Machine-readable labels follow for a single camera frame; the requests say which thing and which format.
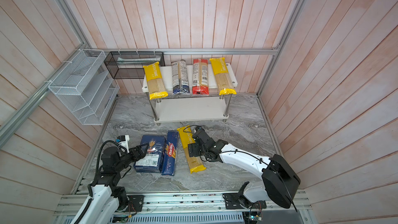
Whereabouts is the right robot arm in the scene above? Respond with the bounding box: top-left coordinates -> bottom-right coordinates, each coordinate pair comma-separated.
183,125 -> 301,209

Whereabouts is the dark blue clear spaghetti bag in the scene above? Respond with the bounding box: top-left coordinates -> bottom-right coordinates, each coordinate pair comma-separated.
172,59 -> 190,94

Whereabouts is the white two-tier shelf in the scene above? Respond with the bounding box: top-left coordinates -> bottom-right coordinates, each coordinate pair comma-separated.
149,66 -> 232,125

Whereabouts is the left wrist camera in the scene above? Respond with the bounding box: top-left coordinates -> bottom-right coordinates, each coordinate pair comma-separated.
116,135 -> 130,153

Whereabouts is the white wire mesh rack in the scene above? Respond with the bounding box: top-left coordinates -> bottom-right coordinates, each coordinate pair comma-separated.
49,49 -> 119,125

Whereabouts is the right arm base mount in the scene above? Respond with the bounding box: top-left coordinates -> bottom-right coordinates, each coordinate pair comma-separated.
222,193 -> 267,210

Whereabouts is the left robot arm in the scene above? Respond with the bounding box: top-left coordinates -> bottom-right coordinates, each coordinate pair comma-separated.
72,140 -> 149,224

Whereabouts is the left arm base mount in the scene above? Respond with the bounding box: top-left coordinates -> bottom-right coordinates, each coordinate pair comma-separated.
117,195 -> 145,213

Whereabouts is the red spaghetti bag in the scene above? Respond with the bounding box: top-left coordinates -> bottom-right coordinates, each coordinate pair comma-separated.
192,59 -> 209,95

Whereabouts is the black wire mesh basket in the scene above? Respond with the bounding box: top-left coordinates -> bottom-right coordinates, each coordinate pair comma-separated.
104,51 -> 165,79

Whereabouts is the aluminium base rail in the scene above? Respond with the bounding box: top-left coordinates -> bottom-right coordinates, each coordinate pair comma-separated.
53,189 -> 313,217

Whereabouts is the yellow Pastatime spaghetti bag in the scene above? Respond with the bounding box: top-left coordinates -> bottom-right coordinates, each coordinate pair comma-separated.
209,58 -> 236,95
144,62 -> 169,100
177,126 -> 206,173

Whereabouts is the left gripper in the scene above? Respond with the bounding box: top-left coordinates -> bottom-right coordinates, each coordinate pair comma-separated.
114,144 -> 150,172

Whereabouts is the wide blue Barilla pasta box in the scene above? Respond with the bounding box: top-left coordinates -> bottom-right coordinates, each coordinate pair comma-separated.
134,135 -> 166,173

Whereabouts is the narrow blue Barilla spaghetti box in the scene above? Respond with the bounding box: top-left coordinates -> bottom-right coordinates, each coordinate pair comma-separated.
161,131 -> 179,176

